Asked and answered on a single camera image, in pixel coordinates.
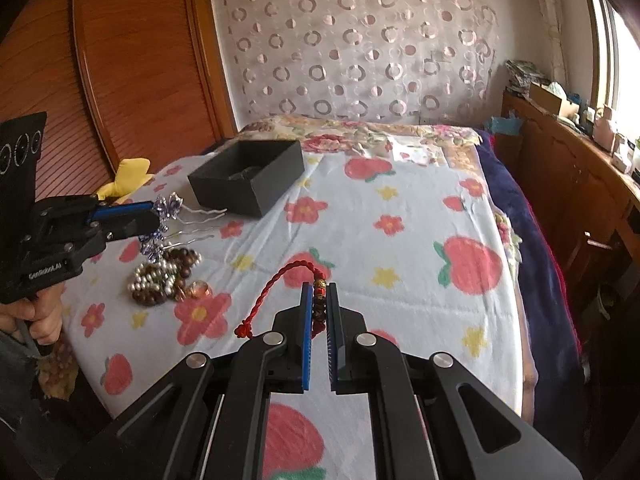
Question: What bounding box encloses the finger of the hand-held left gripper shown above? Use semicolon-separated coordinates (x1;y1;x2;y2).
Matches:
89;201;156;227
100;210;162;243

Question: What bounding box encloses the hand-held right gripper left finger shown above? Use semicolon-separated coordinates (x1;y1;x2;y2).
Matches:
55;282;316;480

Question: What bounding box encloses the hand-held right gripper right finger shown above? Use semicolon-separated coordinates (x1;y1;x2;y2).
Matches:
326;282;586;480

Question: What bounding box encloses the purple butterfly hairpin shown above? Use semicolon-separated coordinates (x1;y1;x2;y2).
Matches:
140;227;216;262
152;193;228;227

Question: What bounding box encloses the brown wooden bead bracelet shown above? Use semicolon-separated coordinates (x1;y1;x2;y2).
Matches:
132;247;202;306

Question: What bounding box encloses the red braided bead bracelet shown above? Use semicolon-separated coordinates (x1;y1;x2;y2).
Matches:
234;260;333;341

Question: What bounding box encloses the amber glass bracelet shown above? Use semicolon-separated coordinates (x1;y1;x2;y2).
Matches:
175;280;214;302

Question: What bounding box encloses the black jewelry box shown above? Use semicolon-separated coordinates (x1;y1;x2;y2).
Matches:
187;139;305;218

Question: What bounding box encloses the person's left forearm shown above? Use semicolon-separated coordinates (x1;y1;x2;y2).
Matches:
0;327;56;441

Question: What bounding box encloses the person's left hand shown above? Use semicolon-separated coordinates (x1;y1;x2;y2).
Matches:
0;282;67;346

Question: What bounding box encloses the yellow plush toy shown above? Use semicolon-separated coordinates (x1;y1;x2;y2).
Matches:
95;157;153;202

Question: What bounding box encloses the flower and strawberry print blanket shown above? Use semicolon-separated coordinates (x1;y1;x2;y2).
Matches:
60;149;527;480

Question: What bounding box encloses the wooden wardrobe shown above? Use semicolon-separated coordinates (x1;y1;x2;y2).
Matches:
0;0;239;198

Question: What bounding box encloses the floral bedsheet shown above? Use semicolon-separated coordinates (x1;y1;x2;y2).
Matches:
237;114;483;171

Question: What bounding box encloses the dark blue blanket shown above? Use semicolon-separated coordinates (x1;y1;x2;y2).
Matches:
472;127;585;463

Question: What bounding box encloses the blue crumpled bag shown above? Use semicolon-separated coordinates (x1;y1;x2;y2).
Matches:
484;115;524;137

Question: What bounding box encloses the circle-patterned sheer cloth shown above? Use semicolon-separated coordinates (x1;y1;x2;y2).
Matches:
210;0;502;126

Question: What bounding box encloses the wooden cabinet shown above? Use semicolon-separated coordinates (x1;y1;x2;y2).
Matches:
501;89;640;313

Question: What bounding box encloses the cardboard box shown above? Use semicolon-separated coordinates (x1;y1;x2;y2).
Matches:
529;82;579;119

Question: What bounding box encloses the pink jug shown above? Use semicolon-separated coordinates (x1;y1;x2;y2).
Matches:
594;105;619;152

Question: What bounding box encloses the beige window curtain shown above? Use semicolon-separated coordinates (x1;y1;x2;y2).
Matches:
517;0;573;86

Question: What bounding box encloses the window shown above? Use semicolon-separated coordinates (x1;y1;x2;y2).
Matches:
580;0;640;153

